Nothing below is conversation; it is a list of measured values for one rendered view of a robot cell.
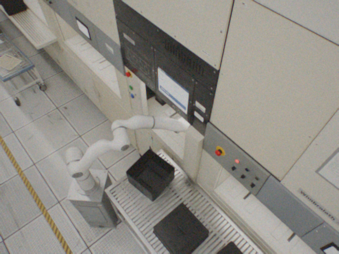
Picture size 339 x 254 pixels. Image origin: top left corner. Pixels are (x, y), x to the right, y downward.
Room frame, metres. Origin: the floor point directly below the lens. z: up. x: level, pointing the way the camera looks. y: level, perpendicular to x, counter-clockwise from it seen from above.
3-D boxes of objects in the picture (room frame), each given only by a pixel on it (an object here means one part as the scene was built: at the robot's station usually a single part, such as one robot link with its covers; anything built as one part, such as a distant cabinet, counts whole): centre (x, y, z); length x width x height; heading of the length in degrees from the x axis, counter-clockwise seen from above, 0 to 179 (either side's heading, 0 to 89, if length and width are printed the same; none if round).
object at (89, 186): (0.93, 0.65, 0.85); 0.19 x 0.19 x 0.18
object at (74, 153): (0.96, 0.66, 1.07); 0.19 x 0.12 x 0.24; 19
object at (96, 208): (0.93, 0.65, 0.38); 0.28 x 0.28 x 0.76; 85
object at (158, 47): (1.56, -0.28, 0.98); 0.95 x 0.88 x 1.95; 130
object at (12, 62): (2.75, 2.03, 0.47); 0.31 x 0.23 x 0.02; 61
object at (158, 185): (0.96, 0.13, 0.85); 0.28 x 0.28 x 0.17; 50
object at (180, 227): (0.53, -0.09, 0.83); 0.29 x 0.29 x 0.13; 41
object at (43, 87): (2.91, 2.12, 0.24); 0.97 x 0.52 x 0.48; 43
